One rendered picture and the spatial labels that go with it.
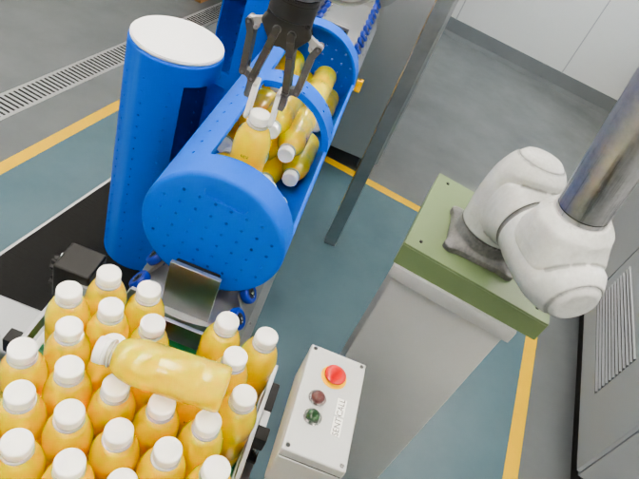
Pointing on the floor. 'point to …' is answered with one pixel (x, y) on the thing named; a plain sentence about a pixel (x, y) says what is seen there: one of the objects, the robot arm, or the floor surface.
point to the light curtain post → (390, 115)
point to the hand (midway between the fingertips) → (263, 103)
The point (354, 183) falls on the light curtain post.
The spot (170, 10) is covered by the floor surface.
